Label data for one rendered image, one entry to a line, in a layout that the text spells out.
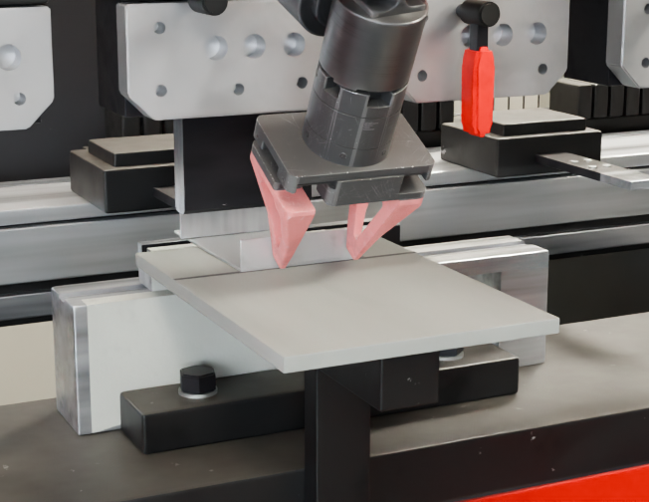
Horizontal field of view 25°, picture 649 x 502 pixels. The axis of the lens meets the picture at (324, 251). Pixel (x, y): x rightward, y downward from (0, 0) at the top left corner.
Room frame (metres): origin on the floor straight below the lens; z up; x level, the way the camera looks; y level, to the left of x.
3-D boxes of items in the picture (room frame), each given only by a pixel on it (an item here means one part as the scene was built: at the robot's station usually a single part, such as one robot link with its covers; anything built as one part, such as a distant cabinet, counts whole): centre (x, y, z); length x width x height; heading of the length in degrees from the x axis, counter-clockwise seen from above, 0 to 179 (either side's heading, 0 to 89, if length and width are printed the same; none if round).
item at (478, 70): (1.05, -0.11, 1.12); 0.04 x 0.02 x 0.10; 25
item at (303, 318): (0.91, 0.00, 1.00); 0.26 x 0.18 x 0.01; 25
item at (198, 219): (1.05, 0.06, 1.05); 0.10 x 0.02 x 0.10; 115
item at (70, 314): (1.07, 0.01, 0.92); 0.39 x 0.06 x 0.10; 115
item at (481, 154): (1.36, -0.23, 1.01); 0.26 x 0.12 x 0.05; 25
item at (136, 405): (1.01, 0.00, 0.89); 0.30 x 0.05 x 0.03; 115
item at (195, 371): (0.97, 0.09, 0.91); 0.03 x 0.03 x 0.02
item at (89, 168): (1.19, 0.12, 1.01); 0.26 x 0.12 x 0.05; 25
